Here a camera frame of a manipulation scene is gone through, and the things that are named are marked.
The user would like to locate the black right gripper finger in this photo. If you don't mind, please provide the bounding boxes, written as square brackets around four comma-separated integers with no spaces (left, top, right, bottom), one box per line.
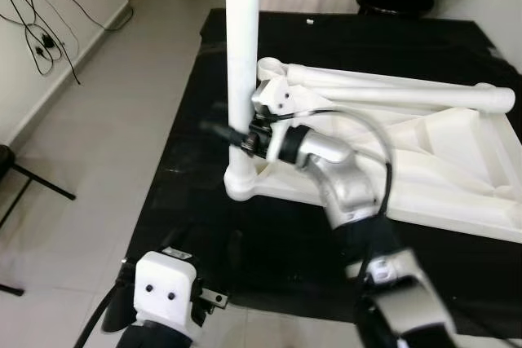
[200,120,255,148]

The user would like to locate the white plastic table leg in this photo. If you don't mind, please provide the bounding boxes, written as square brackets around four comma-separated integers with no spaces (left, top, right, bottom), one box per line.
[269,61,517,113]
[224,0,264,170]
[290,83,458,114]

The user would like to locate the black tablecloth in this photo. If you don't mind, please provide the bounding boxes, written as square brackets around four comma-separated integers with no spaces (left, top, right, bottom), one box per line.
[122,7,522,341]

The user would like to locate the white plastic table top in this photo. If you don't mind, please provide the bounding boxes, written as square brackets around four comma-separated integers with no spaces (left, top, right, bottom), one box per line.
[224,57,522,244]

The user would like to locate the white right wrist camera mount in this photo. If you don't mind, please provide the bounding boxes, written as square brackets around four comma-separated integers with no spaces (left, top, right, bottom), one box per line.
[251,79,297,162]

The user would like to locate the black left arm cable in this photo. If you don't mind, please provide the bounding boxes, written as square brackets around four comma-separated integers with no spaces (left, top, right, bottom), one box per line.
[73,262,139,348]

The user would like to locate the black wall cables with plug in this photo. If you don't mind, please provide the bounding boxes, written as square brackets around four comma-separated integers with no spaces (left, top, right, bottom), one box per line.
[0,0,131,85]

